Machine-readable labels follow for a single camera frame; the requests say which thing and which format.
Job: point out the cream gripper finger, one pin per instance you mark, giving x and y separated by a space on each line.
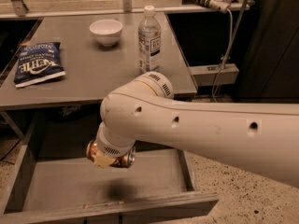
102 160

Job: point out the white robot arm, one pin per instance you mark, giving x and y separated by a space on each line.
259 138

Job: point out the open grey top drawer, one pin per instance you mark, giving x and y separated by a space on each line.
54 183

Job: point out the grey counter cabinet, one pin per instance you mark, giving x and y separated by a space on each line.
92 71

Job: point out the blue Kettle chips bag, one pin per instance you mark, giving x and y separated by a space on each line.
38 63

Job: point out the white ceramic bowl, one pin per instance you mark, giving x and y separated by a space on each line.
107 32

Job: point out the clear plastic water bottle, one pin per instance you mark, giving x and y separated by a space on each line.
149 41

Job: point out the thin metal pole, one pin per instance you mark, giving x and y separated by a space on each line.
233 30

